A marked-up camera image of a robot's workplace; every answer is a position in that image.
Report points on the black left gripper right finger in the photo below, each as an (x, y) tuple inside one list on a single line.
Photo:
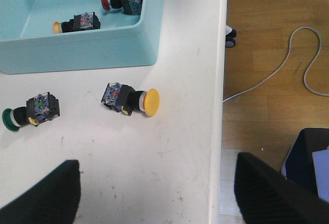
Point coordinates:
[(263, 195)]

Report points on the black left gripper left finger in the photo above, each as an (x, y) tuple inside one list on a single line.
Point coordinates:
[(54, 199)]

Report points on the yellow push button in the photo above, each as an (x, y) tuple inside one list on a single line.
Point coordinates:
[(81, 22), (125, 99)]

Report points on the red push button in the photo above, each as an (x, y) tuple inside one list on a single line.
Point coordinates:
[(130, 7)]

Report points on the blue plastic box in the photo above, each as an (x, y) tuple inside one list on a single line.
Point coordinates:
[(60, 35)]

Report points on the green push button rear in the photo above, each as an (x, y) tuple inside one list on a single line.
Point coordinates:
[(38, 109)]

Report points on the yellow push button front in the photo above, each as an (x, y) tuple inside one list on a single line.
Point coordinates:
[(125, 99)]

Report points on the table caster wheel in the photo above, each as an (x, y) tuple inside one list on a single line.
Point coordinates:
[(231, 35)]

